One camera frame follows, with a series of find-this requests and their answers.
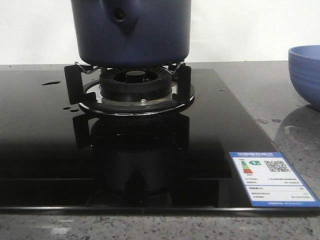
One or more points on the black glass gas stove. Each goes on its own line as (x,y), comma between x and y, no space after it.
(54,158)

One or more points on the dark blue pot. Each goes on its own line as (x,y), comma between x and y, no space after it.
(132,33)

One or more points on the black pot support grate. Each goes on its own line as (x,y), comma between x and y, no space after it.
(89,98)

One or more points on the blue plastic bowl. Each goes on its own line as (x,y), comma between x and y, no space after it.
(304,72)

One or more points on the blue energy label sticker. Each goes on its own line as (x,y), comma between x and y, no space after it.
(270,181)

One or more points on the black gas burner head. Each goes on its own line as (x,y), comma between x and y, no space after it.
(132,85)

